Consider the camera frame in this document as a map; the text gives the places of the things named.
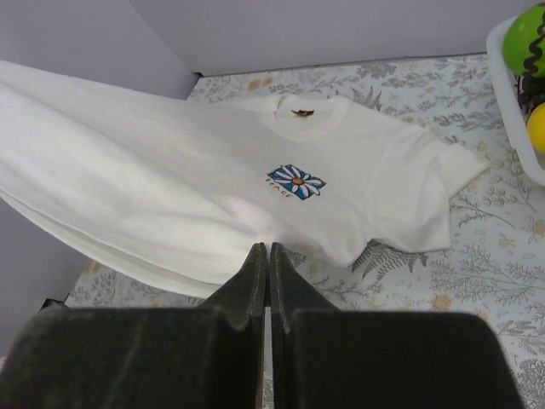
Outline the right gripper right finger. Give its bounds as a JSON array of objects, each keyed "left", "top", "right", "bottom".
[{"left": 269, "top": 244, "right": 522, "bottom": 408}]

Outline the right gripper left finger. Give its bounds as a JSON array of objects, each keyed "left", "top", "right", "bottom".
[{"left": 6, "top": 245, "right": 267, "bottom": 408}]

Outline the white plastic fruit basket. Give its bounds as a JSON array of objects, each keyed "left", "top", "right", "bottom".
[{"left": 486, "top": 17, "right": 544, "bottom": 186}]

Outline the green watermelon ball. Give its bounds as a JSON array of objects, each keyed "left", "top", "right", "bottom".
[{"left": 502, "top": 2, "right": 544, "bottom": 78}]

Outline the yellow orange left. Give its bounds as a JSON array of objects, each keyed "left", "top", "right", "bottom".
[{"left": 526, "top": 103, "right": 545, "bottom": 154}]

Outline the dark purple grape bunch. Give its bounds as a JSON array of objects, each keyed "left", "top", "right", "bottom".
[{"left": 516, "top": 76, "right": 544, "bottom": 114}]

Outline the white t-shirt daisy print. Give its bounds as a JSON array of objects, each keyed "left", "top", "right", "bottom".
[{"left": 1, "top": 61, "right": 488, "bottom": 297}]

